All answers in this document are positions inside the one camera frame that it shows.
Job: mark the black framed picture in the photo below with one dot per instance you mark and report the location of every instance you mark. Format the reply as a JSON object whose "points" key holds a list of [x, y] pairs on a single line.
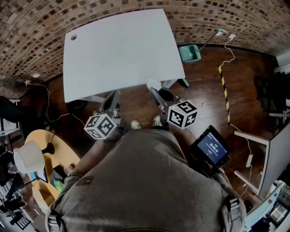
{"points": [[42, 175]]}

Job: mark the small white cloth piece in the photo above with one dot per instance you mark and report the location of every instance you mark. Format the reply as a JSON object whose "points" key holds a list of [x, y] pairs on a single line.
{"points": [[153, 83]]}

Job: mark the person's grey shirt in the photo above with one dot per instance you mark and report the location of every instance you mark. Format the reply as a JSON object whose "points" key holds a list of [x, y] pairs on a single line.
{"points": [[140, 181]]}

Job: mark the white rectangular table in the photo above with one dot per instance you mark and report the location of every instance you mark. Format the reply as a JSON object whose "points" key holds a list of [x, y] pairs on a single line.
{"points": [[117, 61]]}

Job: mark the black bag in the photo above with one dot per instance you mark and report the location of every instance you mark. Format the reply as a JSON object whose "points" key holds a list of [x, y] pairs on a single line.
{"points": [[77, 106]]}

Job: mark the person's right forearm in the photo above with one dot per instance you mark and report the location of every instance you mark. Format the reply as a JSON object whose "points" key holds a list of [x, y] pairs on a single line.
{"points": [[184, 138]]}

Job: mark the person's left shoe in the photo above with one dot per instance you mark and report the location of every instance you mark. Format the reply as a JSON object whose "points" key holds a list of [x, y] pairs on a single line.
{"points": [[135, 124]]}

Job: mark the cardboard box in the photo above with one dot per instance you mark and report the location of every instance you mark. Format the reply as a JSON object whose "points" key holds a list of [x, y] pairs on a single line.
{"points": [[44, 194]]}

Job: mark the person's left forearm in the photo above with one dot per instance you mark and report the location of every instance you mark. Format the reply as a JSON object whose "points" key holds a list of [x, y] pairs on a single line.
{"points": [[97, 154]]}

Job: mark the black office chair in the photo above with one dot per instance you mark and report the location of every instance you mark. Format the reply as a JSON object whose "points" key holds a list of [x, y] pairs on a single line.
{"points": [[10, 117]]}

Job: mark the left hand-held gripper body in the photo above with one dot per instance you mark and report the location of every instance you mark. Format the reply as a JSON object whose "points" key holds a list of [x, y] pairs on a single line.
{"points": [[100, 127]]}

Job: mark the person's right shoe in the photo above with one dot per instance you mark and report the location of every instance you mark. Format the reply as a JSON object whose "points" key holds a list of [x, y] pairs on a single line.
{"points": [[156, 120]]}

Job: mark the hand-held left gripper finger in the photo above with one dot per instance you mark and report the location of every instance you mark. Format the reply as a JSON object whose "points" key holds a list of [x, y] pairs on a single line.
{"points": [[109, 102], [117, 102]]}

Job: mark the green plastic object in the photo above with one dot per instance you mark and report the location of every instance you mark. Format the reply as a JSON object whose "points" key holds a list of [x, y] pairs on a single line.
{"points": [[185, 82]]}

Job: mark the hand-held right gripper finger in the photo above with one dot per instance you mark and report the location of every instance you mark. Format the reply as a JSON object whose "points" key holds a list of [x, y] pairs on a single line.
{"points": [[166, 95], [157, 99]]}

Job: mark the black flat box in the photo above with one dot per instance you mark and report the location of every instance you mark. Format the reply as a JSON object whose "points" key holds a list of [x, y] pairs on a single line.
{"points": [[57, 175]]}

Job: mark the black desk lamp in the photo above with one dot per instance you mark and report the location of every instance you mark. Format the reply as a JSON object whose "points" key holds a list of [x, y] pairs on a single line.
{"points": [[18, 184]]}

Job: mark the black chairs group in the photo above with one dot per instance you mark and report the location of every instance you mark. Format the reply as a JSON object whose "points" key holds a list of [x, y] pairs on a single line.
{"points": [[274, 90]]}

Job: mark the white wall plug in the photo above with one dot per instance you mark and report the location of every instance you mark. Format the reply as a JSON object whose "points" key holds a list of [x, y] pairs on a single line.
{"points": [[27, 82], [231, 36]]}

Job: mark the black screen device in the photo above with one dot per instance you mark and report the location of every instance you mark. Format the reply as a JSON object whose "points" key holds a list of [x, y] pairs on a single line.
{"points": [[210, 150]]}

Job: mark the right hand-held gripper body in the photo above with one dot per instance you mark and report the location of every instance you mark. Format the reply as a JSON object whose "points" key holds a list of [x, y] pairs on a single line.
{"points": [[181, 114]]}

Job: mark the grey desk with white frame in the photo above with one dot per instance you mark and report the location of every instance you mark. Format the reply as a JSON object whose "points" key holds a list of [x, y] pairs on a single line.
{"points": [[274, 147]]}

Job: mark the yellow black striped strip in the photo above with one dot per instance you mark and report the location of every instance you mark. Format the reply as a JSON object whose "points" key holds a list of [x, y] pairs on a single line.
{"points": [[225, 95]]}

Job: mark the person's shoe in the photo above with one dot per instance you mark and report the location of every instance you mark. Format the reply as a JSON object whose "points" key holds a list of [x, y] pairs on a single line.
{"points": [[135, 124], [156, 120]]}

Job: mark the round wooden table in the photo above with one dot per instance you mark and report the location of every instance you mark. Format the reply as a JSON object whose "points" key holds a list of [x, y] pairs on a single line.
{"points": [[65, 149]]}

